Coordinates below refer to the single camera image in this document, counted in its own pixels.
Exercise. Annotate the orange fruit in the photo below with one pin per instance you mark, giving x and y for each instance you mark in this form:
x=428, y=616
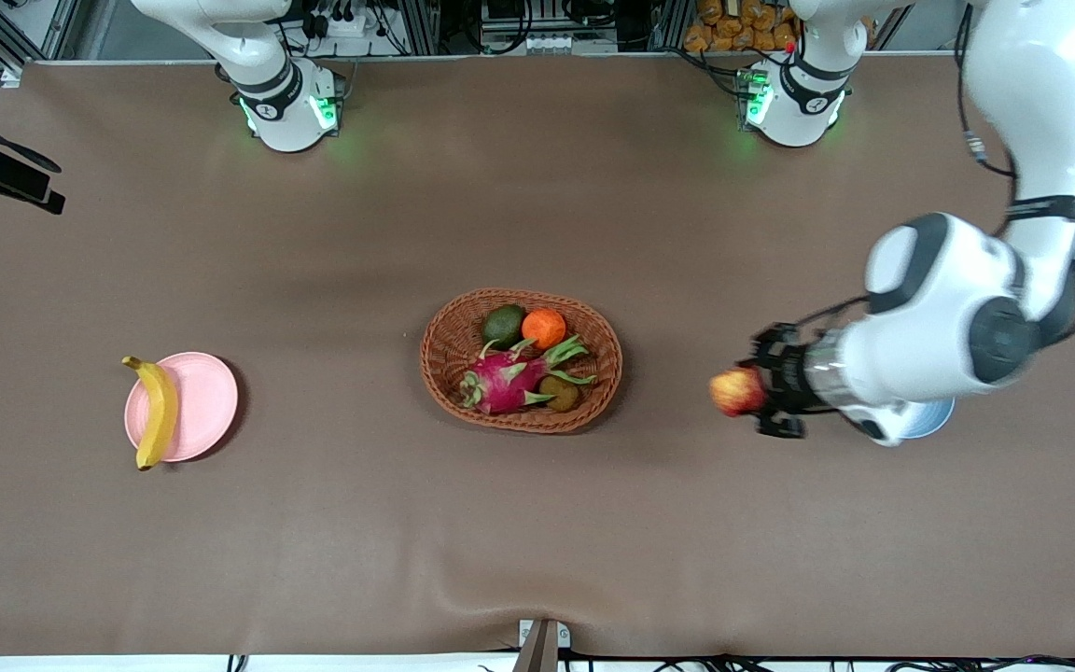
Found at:
x=543, y=328

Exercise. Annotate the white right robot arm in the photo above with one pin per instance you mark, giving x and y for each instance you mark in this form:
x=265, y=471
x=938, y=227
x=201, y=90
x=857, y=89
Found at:
x=286, y=121

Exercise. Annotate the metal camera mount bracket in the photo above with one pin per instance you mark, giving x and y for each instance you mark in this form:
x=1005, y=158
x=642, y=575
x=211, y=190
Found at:
x=540, y=649

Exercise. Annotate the white power strip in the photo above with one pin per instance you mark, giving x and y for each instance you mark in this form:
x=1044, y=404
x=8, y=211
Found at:
x=346, y=25

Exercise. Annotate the blue plate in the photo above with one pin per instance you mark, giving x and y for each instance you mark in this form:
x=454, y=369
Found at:
x=931, y=422

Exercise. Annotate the yellow banana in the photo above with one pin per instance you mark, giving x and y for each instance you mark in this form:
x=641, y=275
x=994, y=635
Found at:
x=160, y=420

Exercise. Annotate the pink plate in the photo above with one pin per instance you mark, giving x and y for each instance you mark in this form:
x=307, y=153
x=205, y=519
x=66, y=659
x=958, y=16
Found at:
x=206, y=401

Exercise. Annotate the pink dragon fruit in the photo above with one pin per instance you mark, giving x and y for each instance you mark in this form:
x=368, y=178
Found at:
x=500, y=381

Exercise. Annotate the green avocado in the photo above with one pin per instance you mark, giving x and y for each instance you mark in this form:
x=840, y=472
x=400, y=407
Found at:
x=503, y=327

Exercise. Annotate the brown kiwi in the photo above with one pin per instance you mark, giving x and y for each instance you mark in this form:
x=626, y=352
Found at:
x=560, y=394

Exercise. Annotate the brown table mat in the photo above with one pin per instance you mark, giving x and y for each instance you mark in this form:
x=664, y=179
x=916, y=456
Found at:
x=537, y=523

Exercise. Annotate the red yellow apple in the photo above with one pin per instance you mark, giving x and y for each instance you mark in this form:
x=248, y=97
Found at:
x=733, y=392

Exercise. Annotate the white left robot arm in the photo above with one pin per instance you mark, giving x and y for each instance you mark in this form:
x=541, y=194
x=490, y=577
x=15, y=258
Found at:
x=948, y=317

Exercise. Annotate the bag of orange snacks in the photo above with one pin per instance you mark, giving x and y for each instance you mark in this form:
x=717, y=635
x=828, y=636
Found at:
x=733, y=33

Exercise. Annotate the brown wicker basket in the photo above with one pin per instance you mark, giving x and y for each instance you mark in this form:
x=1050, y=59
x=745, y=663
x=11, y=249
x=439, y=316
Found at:
x=444, y=350

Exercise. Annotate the white terminal block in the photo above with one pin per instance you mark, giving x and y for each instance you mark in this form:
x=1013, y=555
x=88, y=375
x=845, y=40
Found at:
x=556, y=44

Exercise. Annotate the metal table corner bracket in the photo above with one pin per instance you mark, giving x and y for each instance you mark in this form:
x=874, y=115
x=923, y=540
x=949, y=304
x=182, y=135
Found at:
x=11, y=76

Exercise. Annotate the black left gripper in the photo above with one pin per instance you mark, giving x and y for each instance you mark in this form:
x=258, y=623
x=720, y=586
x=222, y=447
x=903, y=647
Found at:
x=788, y=377

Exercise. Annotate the aluminium frame post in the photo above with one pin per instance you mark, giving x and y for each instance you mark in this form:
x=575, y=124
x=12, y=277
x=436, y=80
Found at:
x=421, y=28
x=668, y=26

